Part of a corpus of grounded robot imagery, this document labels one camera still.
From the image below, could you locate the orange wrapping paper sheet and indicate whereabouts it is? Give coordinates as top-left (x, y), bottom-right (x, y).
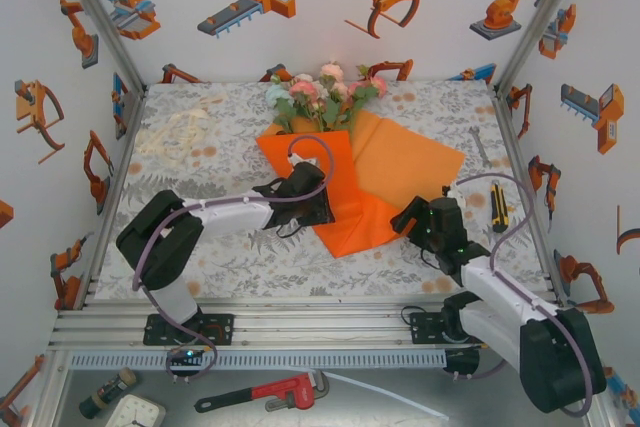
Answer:
top-left (255, 109), bottom-right (466, 259)

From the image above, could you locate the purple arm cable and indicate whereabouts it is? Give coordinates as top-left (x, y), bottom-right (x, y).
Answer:
top-left (130, 134), bottom-right (336, 383)
top-left (442, 172), bottom-right (596, 418)

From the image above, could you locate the floral print table mat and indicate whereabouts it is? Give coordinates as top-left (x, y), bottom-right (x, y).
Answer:
top-left (94, 79), bottom-right (559, 301)

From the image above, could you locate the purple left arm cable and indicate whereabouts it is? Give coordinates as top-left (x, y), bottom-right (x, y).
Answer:
top-left (130, 134), bottom-right (336, 383)

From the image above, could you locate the red pipe wrench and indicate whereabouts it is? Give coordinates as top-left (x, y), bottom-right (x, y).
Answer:
top-left (193, 370), bottom-right (331, 414)

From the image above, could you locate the fake flower bouquet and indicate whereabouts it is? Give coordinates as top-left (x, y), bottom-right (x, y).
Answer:
top-left (264, 61), bottom-right (389, 136)

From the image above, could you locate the cream printed ribbon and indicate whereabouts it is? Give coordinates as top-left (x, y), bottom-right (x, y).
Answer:
top-left (135, 96), bottom-right (209, 161)

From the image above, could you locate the wide aluminium extrusion beam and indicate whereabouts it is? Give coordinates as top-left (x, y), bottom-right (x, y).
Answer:
top-left (47, 296), bottom-right (599, 351)

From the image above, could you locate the white plastic strip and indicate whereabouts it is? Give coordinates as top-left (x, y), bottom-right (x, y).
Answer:
top-left (319, 370), bottom-right (450, 421)

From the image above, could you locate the black controller box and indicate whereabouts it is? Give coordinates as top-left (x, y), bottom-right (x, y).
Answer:
top-left (443, 348), bottom-right (481, 377)
top-left (166, 345), bottom-right (207, 373)

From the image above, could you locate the aluminium frame post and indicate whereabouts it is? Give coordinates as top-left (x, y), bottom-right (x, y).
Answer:
top-left (492, 0), bottom-right (596, 93)
top-left (49, 0), bottom-right (149, 93)

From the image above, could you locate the white alarm clock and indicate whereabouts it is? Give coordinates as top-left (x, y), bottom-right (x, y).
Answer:
top-left (104, 393), bottom-right (167, 427)

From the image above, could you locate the silver open-end wrench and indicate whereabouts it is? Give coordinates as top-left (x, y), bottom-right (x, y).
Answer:
top-left (468, 126), bottom-right (494, 168)

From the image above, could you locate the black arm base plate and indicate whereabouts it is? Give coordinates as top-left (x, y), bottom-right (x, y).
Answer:
top-left (409, 311), bottom-right (501, 347)
top-left (143, 313), bottom-right (236, 347)

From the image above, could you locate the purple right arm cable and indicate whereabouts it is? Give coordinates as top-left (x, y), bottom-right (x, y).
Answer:
top-left (442, 172), bottom-right (596, 418)

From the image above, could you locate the yellow black utility knife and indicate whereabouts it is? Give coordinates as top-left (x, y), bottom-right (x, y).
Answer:
top-left (489, 181), bottom-right (510, 234)

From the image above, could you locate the black cylinder with tan cap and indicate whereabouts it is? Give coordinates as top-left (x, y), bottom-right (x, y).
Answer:
top-left (78, 366), bottom-right (137, 420)

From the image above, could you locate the white slotted cable duct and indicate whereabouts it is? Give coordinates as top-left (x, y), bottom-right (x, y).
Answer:
top-left (67, 350), bottom-right (448, 371)

